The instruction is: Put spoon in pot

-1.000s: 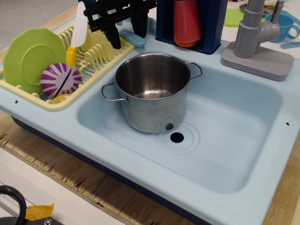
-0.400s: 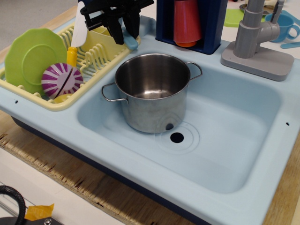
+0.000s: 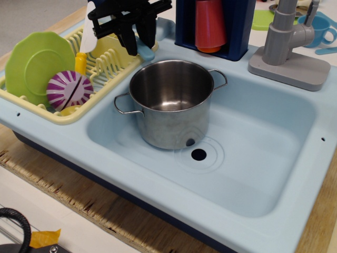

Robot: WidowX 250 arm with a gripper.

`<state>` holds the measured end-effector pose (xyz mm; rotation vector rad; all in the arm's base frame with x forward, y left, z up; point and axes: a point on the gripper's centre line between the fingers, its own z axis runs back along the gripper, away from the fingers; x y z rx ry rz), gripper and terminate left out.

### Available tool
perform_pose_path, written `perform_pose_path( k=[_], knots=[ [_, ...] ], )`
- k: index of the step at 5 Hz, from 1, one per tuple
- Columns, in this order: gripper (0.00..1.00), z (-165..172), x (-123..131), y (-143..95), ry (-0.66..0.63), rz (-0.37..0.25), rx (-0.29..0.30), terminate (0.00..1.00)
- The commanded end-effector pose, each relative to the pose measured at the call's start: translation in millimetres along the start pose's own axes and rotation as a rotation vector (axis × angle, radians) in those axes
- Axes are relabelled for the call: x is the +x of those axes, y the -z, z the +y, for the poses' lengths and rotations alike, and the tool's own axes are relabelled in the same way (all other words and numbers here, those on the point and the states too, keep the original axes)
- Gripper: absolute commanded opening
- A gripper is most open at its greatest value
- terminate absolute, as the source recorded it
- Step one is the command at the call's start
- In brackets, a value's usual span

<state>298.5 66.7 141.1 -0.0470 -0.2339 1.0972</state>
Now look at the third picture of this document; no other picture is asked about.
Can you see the dark blue cup holder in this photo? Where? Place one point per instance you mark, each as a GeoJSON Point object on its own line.
{"type": "Point", "coordinates": [238, 17]}

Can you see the yellow toy piece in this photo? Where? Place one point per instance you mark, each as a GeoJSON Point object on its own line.
{"type": "Point", "coordinates": [69, 110]}

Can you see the blue utensil handle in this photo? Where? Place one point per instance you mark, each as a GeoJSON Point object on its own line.
{"type": "Point", "coordinates": [324, 51]}

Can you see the stainless steel pot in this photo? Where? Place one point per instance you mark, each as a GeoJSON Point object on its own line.
{"type": "Point", "coordinates": [172, 101]}

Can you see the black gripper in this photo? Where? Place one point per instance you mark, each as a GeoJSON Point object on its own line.
{"type": "Point", "coordinates": [118, 17]}

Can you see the grey toy faucet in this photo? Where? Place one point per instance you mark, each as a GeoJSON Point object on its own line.
{"type": "Point", "coordinates": [276, 61]}

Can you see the blue plastic mug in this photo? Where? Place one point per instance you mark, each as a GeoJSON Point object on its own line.
{"type": "Point", "coordinates": [323, 33]}

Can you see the white knife yellow handle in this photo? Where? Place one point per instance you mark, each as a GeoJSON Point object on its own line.
{"type": "Point", "coordinates": [88, 41]}

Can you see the purple white toy onion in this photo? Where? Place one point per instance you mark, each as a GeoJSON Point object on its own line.
{"type": "Point", "coordinates": [68, 88]}

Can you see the yellow tape piece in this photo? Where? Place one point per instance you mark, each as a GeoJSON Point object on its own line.
{"type": "Point", "coordinates": [40, 239]}

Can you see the red plastic cup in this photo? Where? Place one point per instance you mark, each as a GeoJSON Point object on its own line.
{"type": "Point", "coordinates": [210, 28]}

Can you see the white spoon blue handle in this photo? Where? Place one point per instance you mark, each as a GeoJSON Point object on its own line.
{"type": "Point", "coordinates": [144, 51]}

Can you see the light blue toy sink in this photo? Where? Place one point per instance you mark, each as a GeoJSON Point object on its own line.
{"type": "Point", "coordinates": [249, 184]}

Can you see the green plastic plate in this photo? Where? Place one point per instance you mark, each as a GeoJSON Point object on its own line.
{"type": "Point", "coordinates": [33, 62]}

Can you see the green plastic board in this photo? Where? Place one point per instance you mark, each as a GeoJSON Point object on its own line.
{"type": "Point", "coordinates": [262, 19]}

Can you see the orange plastic cup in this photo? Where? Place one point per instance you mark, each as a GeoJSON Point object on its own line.
{"type": "Point", "coordinates": [209, 49]}

